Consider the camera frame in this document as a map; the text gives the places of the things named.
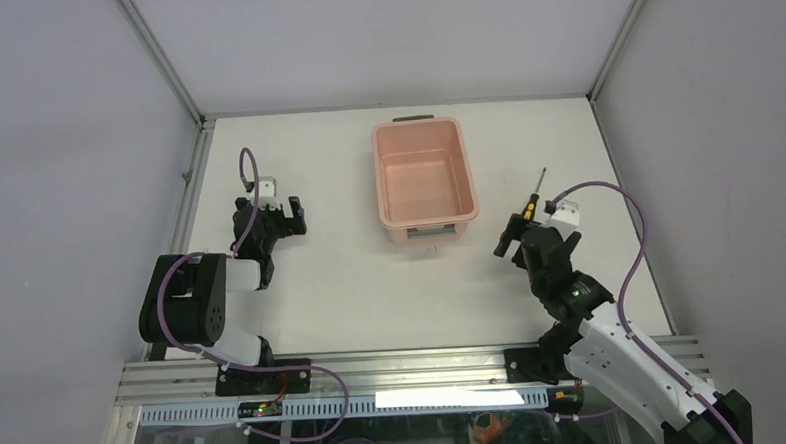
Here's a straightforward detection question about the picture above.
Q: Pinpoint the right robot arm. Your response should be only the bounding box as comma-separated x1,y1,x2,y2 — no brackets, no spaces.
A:
494,208,753,444

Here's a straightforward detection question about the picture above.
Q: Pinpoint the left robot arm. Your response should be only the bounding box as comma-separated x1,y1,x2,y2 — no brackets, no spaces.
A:
138,196,307,394

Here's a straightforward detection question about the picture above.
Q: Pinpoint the aluminium front rail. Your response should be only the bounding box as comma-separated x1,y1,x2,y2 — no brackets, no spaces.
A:
115,343,535,406

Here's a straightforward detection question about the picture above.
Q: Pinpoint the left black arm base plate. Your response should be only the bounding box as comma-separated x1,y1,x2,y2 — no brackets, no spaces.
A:
214,357,311,397

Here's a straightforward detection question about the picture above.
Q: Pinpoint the orange object under table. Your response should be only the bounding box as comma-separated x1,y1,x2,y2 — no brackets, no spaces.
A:
471,412,513,444

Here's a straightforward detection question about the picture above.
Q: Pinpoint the white slotted cable duct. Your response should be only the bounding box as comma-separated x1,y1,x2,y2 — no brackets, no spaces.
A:
139,387,569,427

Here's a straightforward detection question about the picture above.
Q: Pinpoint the yellow black screwdriver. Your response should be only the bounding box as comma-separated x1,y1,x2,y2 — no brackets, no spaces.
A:
522,167,547,221

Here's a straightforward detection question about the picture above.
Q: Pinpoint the pink plastic bin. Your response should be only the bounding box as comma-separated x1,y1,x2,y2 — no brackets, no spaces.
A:
371,114,480,246

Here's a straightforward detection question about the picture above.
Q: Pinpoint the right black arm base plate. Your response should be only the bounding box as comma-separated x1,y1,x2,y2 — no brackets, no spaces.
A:
503,347,576,385

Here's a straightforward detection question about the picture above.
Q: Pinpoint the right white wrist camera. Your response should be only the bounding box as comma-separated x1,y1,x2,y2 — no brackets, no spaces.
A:
542,199,581,241

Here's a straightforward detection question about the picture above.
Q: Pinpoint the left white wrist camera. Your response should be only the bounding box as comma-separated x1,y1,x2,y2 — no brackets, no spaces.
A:
247,176,282,211

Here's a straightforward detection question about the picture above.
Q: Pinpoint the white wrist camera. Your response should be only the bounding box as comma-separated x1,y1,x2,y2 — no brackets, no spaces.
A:
542,199,581,241
247,176,282,211

